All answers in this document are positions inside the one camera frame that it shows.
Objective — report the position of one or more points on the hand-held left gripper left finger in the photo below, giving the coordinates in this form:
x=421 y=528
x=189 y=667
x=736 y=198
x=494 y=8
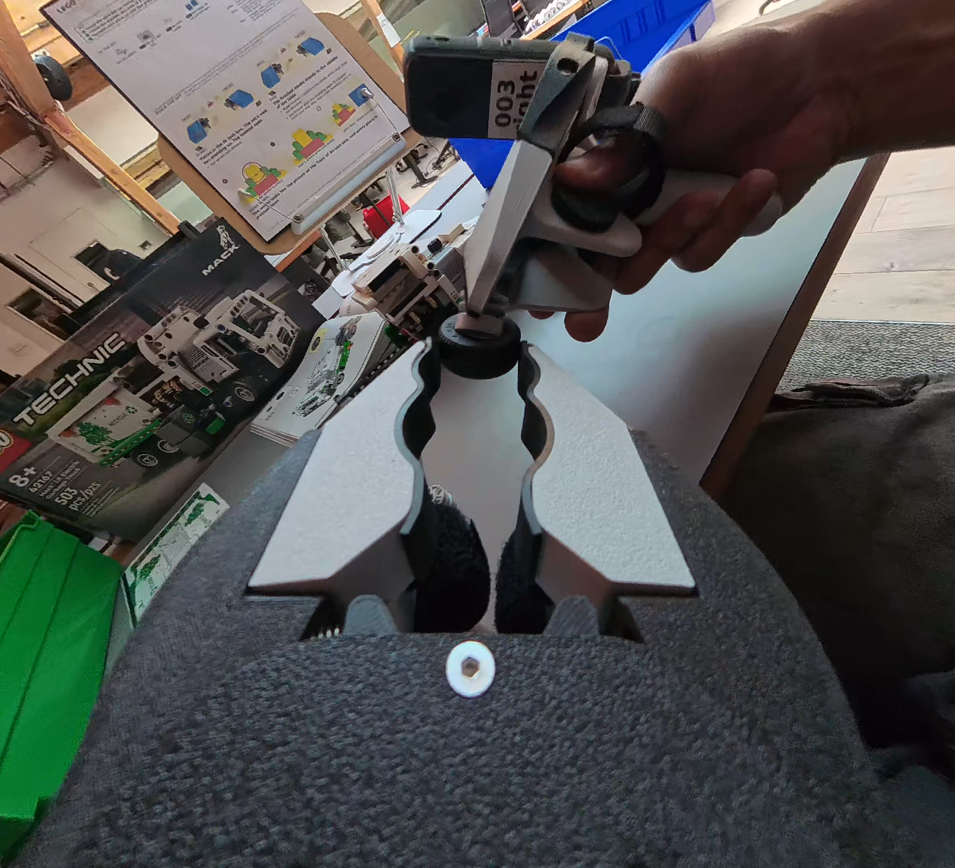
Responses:
x=336 y=510

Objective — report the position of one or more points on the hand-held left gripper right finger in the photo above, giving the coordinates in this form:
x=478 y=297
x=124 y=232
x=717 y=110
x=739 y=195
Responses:
x=604 y=510

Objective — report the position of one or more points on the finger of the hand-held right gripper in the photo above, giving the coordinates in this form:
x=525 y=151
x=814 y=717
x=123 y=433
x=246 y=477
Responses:
x=507 y=226
x=559 y=290

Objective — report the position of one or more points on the grey lego wheel hub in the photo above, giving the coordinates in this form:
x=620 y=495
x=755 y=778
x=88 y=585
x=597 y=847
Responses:
x=477 y=325

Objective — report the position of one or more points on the black lego tire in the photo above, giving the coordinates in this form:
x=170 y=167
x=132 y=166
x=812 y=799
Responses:
x=477 y=357

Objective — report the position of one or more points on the person's right forearm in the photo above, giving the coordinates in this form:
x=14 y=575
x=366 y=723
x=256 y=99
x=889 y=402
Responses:
x=910 y=62

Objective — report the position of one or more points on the white lego truck model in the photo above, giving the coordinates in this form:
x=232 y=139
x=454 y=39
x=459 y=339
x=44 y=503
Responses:
x=403 y=278

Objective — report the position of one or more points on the lego instruction booklet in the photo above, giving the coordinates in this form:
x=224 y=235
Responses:
x=328 y=375

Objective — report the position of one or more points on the lego sticker sheet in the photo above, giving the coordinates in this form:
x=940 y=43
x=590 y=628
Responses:
x=171 y=547

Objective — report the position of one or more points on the lego set box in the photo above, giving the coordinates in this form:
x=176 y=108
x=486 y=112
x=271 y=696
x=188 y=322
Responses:
x=149 y=375

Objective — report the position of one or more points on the person's right hand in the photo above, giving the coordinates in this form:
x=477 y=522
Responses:
x=746 y=107

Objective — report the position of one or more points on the wooden document stand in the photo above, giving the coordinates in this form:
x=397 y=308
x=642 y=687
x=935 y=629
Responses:
x=365 y=58

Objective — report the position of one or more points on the red plastic bin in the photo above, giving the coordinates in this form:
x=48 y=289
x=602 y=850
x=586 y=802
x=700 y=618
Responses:
x=384 y=215

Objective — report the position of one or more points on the blue plastic bin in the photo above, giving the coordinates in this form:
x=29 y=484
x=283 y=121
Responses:
x=656 y=10

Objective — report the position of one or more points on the printed instruction sheet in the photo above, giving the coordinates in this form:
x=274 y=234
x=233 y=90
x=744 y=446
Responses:
x=224 y=62

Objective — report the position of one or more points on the person's trouser leg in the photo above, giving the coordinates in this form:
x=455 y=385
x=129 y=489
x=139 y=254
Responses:
x=858 y=547

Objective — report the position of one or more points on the grey floor rug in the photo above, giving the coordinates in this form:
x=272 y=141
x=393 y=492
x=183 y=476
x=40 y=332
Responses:
x=858 y=353

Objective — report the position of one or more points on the green plastic bin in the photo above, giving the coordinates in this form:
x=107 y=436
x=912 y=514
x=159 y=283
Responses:
x=52 y=659

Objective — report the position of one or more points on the wooden beam frame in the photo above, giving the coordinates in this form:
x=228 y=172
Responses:
x=119 y=174

